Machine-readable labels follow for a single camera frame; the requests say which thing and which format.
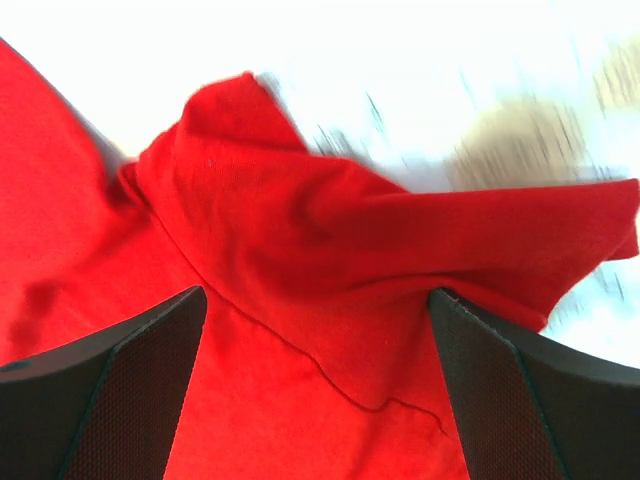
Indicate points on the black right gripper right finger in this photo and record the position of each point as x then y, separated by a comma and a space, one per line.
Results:
528, 407

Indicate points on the red t shirt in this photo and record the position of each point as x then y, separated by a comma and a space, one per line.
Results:
317, 359

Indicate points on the floral patterned table mat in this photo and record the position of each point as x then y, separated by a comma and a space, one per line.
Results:
432, 96

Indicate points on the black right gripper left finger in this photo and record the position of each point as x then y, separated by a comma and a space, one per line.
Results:
105, 406

